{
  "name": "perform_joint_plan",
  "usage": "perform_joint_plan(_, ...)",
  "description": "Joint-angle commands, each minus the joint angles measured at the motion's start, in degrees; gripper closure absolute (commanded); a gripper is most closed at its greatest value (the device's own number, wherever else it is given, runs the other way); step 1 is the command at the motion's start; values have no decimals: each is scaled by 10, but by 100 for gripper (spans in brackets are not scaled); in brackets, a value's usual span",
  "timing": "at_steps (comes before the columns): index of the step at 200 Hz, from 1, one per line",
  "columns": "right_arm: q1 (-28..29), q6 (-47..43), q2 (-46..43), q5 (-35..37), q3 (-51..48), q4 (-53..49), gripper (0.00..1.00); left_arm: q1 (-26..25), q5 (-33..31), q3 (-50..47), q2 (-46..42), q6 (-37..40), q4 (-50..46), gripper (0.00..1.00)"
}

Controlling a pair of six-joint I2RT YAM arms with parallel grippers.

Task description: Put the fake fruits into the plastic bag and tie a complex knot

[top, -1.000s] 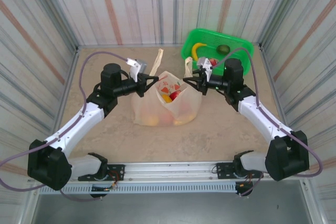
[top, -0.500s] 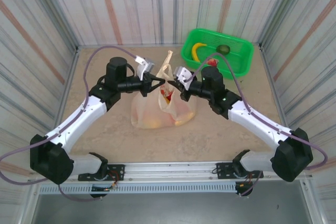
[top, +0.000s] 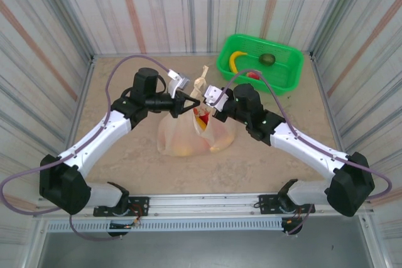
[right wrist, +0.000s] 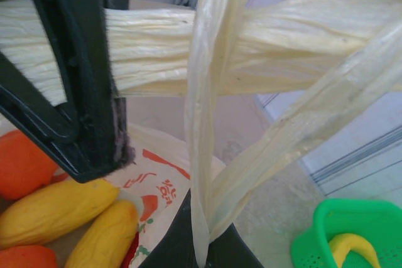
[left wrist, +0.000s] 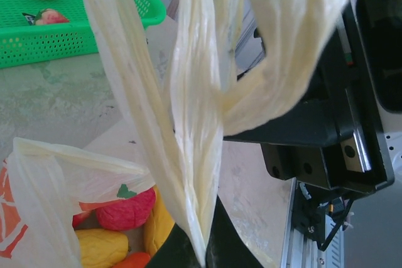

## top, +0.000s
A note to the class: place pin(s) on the plastic bag with orange print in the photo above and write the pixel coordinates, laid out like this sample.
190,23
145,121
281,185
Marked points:
176,133

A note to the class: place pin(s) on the green plastic basket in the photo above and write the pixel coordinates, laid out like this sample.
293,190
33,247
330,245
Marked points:
282,73

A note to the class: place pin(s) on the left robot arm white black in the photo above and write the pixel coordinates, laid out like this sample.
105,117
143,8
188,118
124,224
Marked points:
94,142

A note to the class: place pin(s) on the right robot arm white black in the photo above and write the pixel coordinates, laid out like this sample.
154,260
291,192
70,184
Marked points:
301,145

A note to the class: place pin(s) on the yellow fake banana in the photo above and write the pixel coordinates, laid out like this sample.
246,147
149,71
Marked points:
233,61

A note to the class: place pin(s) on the green fake avocado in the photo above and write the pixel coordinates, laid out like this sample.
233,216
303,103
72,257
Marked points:
267,59

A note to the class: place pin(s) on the aluminium mounting rail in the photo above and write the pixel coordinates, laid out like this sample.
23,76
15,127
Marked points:
204,202

